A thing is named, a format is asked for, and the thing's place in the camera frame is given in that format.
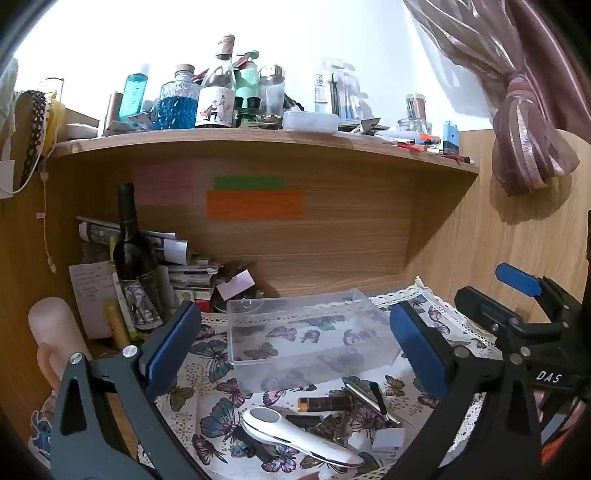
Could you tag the black tube with gold end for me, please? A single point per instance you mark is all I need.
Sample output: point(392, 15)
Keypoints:
point(323, 404)

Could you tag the green sticky note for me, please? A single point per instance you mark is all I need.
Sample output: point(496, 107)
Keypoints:
point(249, 183)

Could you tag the black lace band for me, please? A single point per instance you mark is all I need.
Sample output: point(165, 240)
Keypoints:
point(33, 124)

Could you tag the mauve curtain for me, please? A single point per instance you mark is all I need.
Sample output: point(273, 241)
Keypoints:
point(531, 92)

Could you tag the pile of small boxes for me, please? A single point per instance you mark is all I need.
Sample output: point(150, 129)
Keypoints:
point(191, 281)

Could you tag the gold pen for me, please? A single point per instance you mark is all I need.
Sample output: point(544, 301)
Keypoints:
point(117, 325)

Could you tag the white paper tag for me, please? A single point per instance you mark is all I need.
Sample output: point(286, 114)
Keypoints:
point(235, 285)

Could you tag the yellow holder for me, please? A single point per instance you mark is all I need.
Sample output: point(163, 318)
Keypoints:
point(56, 120)

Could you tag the brown tube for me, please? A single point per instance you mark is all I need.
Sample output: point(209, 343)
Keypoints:
point(113, 110)

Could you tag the white handheld massager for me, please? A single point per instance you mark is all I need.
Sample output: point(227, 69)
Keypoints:
point(277, 427)

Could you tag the wooden shelf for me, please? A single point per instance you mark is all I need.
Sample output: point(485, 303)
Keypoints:
point(277, 147)

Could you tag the green pump bottle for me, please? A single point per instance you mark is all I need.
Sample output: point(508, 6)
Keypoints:
point(247, 76)

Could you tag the rolled papers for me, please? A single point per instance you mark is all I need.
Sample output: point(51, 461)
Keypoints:
point(161, 242)

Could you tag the black pen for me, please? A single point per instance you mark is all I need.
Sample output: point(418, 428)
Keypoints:
point(378, 397)

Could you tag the dark wine bottle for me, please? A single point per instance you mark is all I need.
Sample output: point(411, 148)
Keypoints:
point(131, 258)

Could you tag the pink sticky note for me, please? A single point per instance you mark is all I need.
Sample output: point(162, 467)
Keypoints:
point(161, 184)

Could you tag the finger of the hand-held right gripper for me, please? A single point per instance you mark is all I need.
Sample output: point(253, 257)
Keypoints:
point(485, 309)
point(519, 279)

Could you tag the small empty glass jar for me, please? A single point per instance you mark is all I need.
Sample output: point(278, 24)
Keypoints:
point(413, 127)

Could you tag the clear plastic box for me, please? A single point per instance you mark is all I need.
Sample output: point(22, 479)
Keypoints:
point(314, 344)

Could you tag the white handwritten note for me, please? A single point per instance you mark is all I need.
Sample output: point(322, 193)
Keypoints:
point(92, 295)

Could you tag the glass jar with sticks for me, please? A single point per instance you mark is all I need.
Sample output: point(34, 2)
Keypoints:
point(415, 106)

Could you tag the small white box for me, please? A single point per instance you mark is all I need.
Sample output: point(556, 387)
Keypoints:
point(388, 441)

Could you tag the blister pack of pens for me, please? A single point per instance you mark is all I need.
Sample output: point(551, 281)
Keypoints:
point(339, 92)

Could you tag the orange marker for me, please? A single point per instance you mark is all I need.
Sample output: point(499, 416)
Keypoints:
point(425, 138)

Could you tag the orange sticky note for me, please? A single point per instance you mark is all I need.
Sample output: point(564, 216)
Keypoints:
point(256, 204)

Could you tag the blue box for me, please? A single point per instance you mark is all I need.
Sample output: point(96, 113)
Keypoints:
point(451, 138)

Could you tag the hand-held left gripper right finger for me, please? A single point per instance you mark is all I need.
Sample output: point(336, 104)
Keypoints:
point(418, 350)

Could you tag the tall blue bottle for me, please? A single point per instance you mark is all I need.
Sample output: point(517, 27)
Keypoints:
point(134, 97)

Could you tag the white plastic case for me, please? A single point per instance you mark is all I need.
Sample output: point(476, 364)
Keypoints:
point(309, 121)

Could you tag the glass bottle with blue beads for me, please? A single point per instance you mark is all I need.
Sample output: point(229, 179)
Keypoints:
point(178, 108)

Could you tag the butterfly print tablecloth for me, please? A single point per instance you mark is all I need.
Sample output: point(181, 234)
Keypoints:
point(217, 415)

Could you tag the silver pen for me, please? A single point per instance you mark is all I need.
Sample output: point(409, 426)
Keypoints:
point(364, 397)

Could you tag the clear bottle with picture label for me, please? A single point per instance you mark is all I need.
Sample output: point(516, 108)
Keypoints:
point(216, 99)

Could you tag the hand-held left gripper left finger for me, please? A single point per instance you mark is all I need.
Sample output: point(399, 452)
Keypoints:
point(178, 341)

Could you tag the pink cylinder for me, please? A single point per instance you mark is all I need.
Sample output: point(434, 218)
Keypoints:
point(55, 323)

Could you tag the glass jar with silver lid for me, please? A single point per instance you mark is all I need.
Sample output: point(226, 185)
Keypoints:
point(271, 92)

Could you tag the cartoon printed cloth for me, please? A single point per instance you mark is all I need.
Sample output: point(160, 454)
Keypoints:
point(41, 424)

